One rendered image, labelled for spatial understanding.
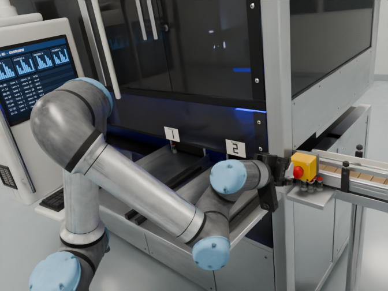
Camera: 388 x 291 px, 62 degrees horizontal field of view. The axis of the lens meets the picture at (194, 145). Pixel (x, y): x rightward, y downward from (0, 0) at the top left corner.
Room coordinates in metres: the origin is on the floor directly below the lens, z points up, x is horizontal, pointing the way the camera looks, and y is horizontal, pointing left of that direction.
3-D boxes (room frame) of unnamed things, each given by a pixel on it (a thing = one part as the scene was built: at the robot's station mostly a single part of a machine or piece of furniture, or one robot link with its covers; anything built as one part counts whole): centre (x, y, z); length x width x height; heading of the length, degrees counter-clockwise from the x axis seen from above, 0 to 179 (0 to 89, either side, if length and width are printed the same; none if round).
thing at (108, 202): (1.09, 0.08, 0.87); 0.70 x 0.48 x 0.02; 45
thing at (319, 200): (0.94, -0.39, 0.87); 0.14 x 0.13 x 0.02; 135
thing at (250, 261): (2.02, 0.08, 0.44); 2.06 x 1.00 x 0.88; 45
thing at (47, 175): (1.51, 0.70, 1.19); 0.50 x 0.19 x 0.78; 144
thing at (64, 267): (0.60, 0.37, 0.96); 0.13 x 0.12 x 0.14; 172
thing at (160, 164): (1.26, 0.15, 0.90); 0.34 x 0.26 x 0.04; 135
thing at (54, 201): (1.37, 0.55, 0.82); 0.40 x 0.14 x 0.02; 144
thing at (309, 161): (0.92, -0.35, 1.00); 0.08 x 0.07 x 0.07; 135
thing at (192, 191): (1.00, -0.07, 0.90); 0.34 x 0.26 x 0.04; 134
